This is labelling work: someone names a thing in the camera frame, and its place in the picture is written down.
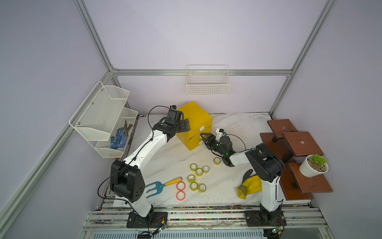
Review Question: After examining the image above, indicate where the brown wooden stepped shelf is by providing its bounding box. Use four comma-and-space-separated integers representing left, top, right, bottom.
260, 119, 333, 201

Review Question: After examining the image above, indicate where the potted succulent white pot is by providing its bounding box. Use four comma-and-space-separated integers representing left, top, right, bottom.
299, 154, 328, 178

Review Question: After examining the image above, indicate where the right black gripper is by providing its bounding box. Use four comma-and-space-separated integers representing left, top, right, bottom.
200, 133, 225, 156

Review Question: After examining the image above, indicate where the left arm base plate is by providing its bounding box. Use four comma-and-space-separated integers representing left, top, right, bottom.
126, 207, 168, 229

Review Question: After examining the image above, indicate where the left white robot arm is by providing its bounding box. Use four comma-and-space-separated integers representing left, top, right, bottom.
108, 105, 190, 222

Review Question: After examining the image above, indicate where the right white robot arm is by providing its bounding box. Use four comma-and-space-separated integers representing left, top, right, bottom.
200, 133, 284, 218

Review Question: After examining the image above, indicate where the teal garden fork yellow handle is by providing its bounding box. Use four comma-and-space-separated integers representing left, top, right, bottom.
145, 177, 182, 198

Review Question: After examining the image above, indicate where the yellow drawer cabinet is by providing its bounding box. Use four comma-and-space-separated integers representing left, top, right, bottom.
177, 102, 213, 151

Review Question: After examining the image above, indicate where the white wire wall basket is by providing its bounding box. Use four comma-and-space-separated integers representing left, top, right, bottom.
186, 64, 231, 96

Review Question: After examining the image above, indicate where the yellow black rubber glove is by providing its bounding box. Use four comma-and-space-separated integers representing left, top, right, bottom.
236, 169, 262, 200

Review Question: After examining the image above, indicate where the blue item in shelf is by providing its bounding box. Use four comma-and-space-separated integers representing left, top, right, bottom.
110, 127, 127, 149

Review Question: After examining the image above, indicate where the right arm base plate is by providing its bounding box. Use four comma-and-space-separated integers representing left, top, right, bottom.
244, 205, 287, 227

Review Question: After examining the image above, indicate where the white mesh two-tier shelf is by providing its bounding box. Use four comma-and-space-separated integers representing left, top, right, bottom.
69, 82, 138, 158

